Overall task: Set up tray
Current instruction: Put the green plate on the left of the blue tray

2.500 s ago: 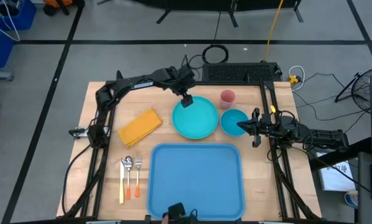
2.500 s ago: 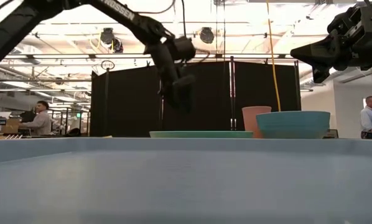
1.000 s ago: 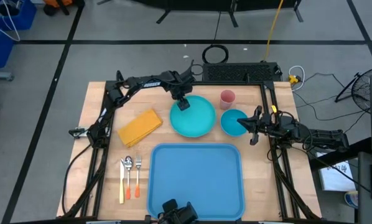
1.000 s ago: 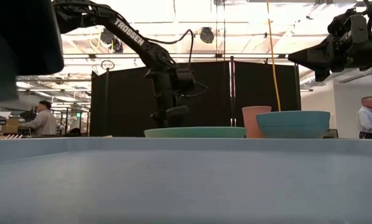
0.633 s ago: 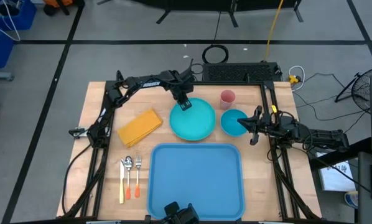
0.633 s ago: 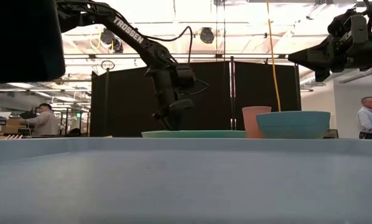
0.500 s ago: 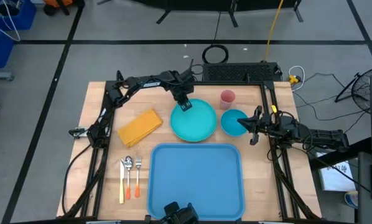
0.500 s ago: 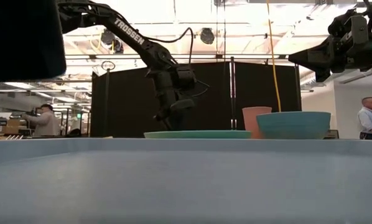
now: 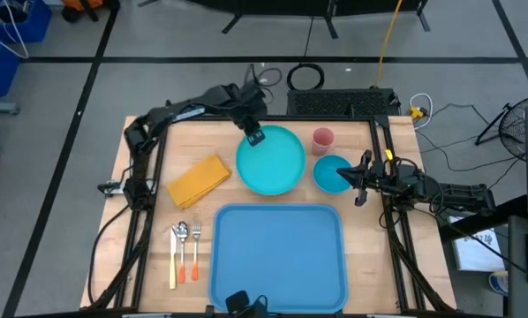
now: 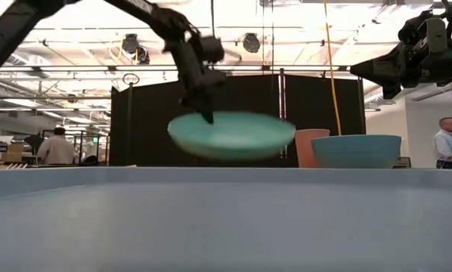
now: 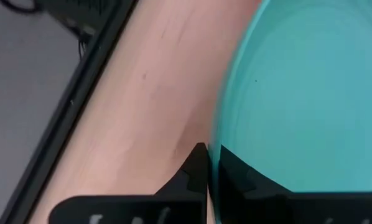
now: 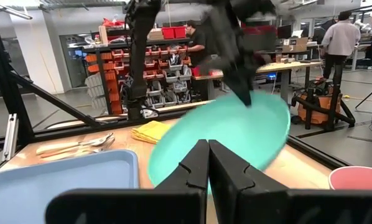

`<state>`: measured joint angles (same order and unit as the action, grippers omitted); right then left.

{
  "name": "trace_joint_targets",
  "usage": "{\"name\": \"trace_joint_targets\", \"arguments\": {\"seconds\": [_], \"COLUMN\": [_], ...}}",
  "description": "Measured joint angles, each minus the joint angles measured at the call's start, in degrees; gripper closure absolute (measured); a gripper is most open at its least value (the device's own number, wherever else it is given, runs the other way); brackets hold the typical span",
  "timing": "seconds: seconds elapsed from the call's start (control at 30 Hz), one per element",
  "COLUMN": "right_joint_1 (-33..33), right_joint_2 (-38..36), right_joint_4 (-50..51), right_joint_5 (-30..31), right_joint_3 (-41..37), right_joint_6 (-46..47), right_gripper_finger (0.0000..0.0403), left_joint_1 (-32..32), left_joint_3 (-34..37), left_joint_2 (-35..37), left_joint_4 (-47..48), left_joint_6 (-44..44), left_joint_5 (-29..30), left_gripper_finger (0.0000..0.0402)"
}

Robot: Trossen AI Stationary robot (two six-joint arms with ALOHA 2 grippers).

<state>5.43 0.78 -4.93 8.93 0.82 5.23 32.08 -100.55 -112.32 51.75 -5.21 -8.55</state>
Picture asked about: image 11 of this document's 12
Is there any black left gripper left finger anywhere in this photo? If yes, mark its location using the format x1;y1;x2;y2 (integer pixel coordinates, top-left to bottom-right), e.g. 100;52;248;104
48;142;210;224

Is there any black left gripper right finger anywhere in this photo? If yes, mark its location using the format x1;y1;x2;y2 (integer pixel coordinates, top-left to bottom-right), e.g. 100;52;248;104
217;144;372;224

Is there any teal green plate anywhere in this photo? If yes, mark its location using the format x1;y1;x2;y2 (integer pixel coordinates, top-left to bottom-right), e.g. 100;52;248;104
208;0;372;224

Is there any black table frame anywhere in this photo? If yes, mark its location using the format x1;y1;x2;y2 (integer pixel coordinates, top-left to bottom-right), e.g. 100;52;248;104
0;0;141;224

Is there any coiled black floor cable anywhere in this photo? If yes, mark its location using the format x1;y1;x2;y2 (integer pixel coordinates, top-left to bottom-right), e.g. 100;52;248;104
0;0;41;15

